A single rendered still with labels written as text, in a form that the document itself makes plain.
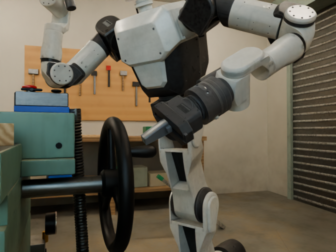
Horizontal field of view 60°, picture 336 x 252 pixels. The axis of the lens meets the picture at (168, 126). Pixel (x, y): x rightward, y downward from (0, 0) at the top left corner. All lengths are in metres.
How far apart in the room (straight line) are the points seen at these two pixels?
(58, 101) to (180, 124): 0.25
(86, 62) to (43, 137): 0.58
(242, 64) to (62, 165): 0.43
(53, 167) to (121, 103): 3.32
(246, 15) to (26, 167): 0.68
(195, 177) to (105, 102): 2.82
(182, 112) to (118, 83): 3.33
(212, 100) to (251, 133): 3.96
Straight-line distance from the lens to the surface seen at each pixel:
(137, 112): 3.91
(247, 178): 4.59
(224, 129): 4.34
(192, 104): 0.61
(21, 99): 0.63
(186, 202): 1.20
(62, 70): 1.09
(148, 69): 1.03
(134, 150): 0.56
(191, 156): 1.09
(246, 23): 0.90
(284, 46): 0.78
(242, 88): 0.68
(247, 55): 0.70
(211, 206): 1.20
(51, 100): 0.62
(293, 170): 4.26
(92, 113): 3.85
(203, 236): 1.22
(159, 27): 0.96
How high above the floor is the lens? 0.93
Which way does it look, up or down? 1 degrees up
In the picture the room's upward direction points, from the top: straight up
